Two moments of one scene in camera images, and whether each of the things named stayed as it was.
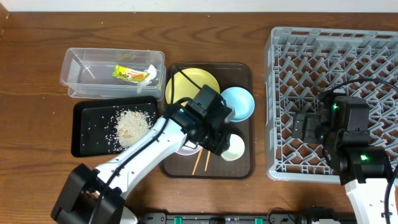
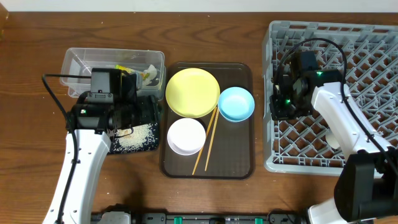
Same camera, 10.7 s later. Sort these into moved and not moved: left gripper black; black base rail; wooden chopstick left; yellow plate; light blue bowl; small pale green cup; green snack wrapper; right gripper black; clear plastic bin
Moved: small pale green cup; right gripper black; left gripper black
Not moved: wooden chopstick left; clear plastic bin; yellow plate; green snack wrapper; black base rail; light blue bowl
